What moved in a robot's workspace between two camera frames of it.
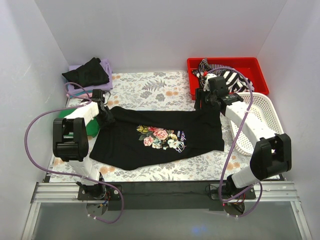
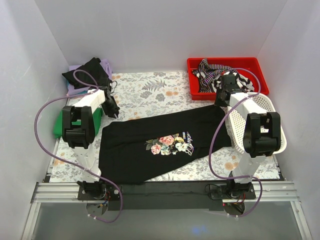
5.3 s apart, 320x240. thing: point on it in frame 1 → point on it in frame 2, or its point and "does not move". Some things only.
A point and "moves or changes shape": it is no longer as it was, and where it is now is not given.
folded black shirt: [90, 74] does not move
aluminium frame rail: [276, 191] does not move
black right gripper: [200, 99] → [221, 97]
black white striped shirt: [235, 82] does not move
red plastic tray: [248, 66] does not move
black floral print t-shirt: [127, 137] moves or changes shape
